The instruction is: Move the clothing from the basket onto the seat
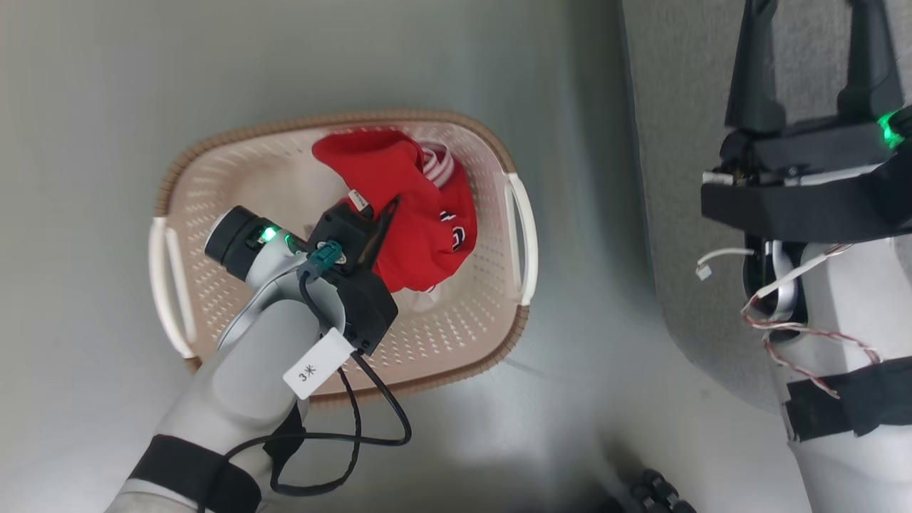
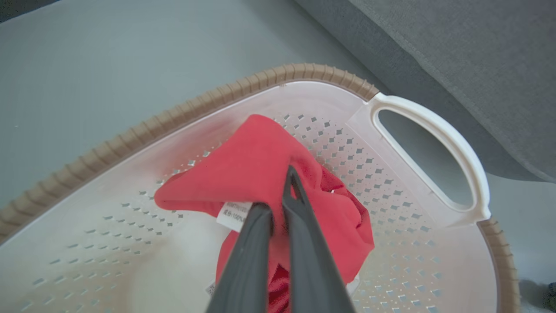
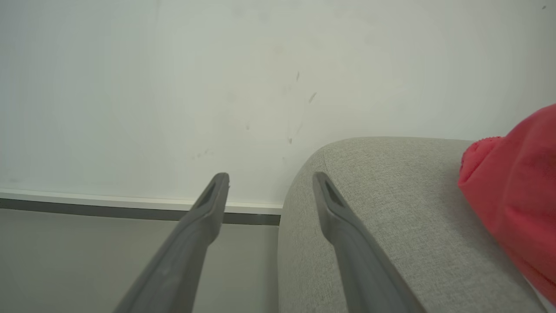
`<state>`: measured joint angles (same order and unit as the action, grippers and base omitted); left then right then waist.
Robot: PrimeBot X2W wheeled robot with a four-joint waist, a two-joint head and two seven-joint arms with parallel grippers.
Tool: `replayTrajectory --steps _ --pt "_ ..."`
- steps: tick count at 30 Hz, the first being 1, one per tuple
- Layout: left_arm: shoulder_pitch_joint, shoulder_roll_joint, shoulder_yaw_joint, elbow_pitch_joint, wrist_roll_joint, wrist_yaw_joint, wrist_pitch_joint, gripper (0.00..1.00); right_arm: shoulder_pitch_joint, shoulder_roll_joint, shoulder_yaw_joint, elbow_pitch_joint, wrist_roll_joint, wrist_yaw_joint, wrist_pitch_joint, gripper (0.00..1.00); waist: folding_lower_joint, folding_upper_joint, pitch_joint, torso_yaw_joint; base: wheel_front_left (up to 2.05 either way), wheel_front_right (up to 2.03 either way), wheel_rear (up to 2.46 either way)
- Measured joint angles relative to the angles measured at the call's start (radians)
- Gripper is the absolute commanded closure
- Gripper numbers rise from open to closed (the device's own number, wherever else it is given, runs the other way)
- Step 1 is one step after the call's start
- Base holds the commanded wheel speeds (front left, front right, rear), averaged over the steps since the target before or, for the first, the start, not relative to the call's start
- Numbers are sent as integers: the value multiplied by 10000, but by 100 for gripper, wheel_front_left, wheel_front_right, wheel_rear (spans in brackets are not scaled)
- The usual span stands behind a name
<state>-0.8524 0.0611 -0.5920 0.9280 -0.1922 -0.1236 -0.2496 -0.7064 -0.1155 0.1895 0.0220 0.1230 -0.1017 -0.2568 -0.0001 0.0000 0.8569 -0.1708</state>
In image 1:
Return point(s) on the cream perforated laundry basket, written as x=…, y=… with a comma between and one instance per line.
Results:
x=249, y=178

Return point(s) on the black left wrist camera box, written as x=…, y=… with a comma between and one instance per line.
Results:
x=367, y=306

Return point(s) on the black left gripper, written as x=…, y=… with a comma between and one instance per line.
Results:
x=342, y=224

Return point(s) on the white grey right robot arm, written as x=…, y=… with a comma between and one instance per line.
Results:
x=855, y=306

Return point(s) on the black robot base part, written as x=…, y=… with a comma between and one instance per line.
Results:
x=655, y=491

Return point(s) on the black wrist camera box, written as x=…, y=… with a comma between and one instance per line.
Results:
x=367, y=306
x=805, y=210

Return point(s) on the red and white garment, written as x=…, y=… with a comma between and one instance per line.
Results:
x=399, y=185

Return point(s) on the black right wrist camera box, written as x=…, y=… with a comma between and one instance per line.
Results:
x=805, y=210

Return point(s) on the grey fabric sofa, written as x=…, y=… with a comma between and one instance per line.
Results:
x=684, y=178

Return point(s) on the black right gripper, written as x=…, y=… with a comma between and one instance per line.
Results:
x=805, y=149

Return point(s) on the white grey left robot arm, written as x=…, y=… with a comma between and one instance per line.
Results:
x=242, y=370

